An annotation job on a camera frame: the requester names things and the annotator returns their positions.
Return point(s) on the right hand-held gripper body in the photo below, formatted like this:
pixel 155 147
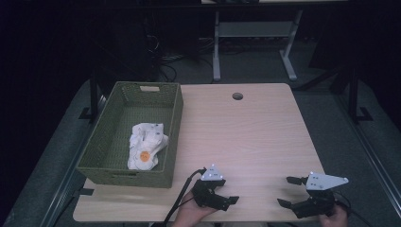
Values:
pixel 318 195

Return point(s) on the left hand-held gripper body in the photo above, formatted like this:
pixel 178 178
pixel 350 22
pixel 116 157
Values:
pixel 205 193

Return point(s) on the white cloth with orange print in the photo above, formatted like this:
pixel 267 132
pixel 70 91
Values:
pixel 145 145

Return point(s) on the green woven basket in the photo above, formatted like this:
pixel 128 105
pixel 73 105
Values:
pixel 108 148

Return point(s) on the person's left hand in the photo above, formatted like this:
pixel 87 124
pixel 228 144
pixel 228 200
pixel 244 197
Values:
pixel 189 214

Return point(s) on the person's right hand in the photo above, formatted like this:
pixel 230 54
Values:
pixel 333 218

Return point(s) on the grey table grommet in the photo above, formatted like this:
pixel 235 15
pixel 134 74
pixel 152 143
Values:
pixel 237 96

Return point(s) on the black metal stand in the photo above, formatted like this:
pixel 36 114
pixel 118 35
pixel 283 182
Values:
pixel 93 94
pixel 354 94

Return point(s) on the metal floor rail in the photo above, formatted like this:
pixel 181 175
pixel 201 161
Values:
pixel 372 157
pixel 67 186

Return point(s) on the white metal desk frame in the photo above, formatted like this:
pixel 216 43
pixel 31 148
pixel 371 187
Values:
pixel 254 29

